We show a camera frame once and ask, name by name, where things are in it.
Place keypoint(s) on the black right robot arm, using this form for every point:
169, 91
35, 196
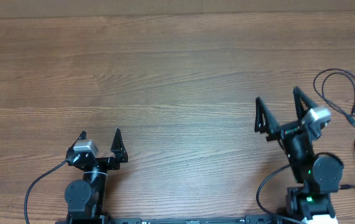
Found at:
317, 174

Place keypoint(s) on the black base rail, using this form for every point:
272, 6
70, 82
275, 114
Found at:
248, 219

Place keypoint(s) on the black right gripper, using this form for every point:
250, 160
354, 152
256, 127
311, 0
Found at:
279, 130

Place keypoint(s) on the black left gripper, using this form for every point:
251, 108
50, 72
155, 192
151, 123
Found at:
116, 148

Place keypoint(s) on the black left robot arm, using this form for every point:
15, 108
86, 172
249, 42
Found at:
85, 196

